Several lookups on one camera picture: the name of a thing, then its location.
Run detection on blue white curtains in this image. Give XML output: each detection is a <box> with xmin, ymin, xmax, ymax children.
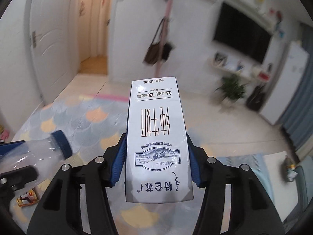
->
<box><xmin>281</xmin><ymin>22</ymin><xmax>313</xmax><ymax>160</ymax></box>

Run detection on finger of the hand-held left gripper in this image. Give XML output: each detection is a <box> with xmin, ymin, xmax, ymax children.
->
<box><xmin>0</xmin><ymin>165</ymin><xmax>40</xmax><ymax>193</ymax></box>
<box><xmin>0</xmin><ymin>140</ymin><xmax>26</xmax><ymax>157</ymax></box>

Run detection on white milk carton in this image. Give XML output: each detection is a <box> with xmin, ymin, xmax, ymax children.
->
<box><xmin>125</xmin><ymin>77</ymin><xmax>195</xmax><ymax>204</ymax></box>

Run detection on brown tote bag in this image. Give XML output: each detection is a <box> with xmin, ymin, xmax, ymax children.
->
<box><xmin>143</xmin><ymin>19</ymin><xmax>163</xmax><ymax>65</ymax></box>

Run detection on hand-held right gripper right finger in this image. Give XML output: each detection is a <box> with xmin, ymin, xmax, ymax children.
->
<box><xmin>186</xmin><ymin>132</ymin><xmax>286</xmax><ymax>235</ymax></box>

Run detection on red white wall box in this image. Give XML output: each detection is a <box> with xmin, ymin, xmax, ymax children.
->
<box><xmin>253</xmin><ymin>65</ymin><xmax>272</xmax><ymax>82</ymax></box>

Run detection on clear plastic bottle blue cap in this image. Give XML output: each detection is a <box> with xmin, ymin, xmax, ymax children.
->
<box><xmin>0</xmin><ymin>130</ymin><xmax>73</xmax><ymax>184</ymax></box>

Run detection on white curved wall shelf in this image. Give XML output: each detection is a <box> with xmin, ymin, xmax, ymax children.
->
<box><xmin>223</xmin><ymin>0</ymin><xmax>280</xmax><ymax>34</ymax></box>

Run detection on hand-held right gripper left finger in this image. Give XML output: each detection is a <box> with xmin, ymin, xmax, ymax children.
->
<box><xmin>26</xmin><ymin>133</ymin><xmax>128</xmax><ymax>235</ymax></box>

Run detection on white standing air conditioner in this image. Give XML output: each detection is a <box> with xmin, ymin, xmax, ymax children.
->
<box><xmin>259</xmin><ymin>40</ymin><xmax>309</xmax><ymax>126</ymax></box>

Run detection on blue grey sofa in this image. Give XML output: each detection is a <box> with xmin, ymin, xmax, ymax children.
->
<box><xmin>293</xmin><ymin>164</ymin><xmax>313</xmax><ymax>217</ymax></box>

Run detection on blue patterned rug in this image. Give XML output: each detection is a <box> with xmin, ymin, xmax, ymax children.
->
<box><xmin>216</xmin><ymin>152</ymin><xmax>267</xmax><ymax>175</ymax></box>

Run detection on black wall television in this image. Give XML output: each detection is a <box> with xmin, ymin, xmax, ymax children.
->
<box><xmin>212</xmin><ymin>1</ymin><xmax>273</xmax><ymax>65</ymax></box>

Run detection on dark bowl with items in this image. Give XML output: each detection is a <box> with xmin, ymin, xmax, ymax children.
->
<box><xmin>284</xmin><ymin>154</ymin><xmax>298</xmax><ymax>183</ymax></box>

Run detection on white coffee table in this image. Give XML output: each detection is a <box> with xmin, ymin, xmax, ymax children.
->
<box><xmin>246</xmin><ymin>150</ymin><xmax>304</xmax><ymax>224</ymax></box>

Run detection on framed butterfly picture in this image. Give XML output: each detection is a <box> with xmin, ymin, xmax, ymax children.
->
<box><xmin>213</xmin><ymin>52</ymin><xmax>227</xmax><ymax>67</ymax></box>

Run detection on pink coat rack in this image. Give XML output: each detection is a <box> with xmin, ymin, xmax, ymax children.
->
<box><xmin>152</xmin><ymin>0</ymin><xmax>178</xmax><ymax>77</ymax></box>

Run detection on white room door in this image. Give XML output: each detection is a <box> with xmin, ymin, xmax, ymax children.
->
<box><xmin>26</xmin><ymin>0</ymin><xmax>85</xmax><ymax>91</ymax></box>

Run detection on orange snack packet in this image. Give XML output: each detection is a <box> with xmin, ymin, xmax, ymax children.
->
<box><xmin>17</xmin><ymin>188</ymin><xmax>40</xmax><ymax>208</ymax></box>

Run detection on potted green plant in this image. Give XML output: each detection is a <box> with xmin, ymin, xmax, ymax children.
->
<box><xmin>215</xmin><ymin>74</ymin><xmax>248</xmax><ymax>106</ymax></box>

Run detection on white low wall shelf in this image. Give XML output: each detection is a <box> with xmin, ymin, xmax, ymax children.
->
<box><xmin>207</xmin><ymin>59</ymin><xmax>253</xmax><ymax>79</ymax></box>

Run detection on black acoustic guitar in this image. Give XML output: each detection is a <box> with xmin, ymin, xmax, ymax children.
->
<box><xmin>246</xmin><ymin>63</ymin><xmax>273</xmax><ymax>111</ymax></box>

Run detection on black shoulder bag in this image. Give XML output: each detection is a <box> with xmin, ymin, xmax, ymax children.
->
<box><xmin>160</xmin><ymin>19</ymin><xmax>175</xmax><ymax>61</ymax></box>

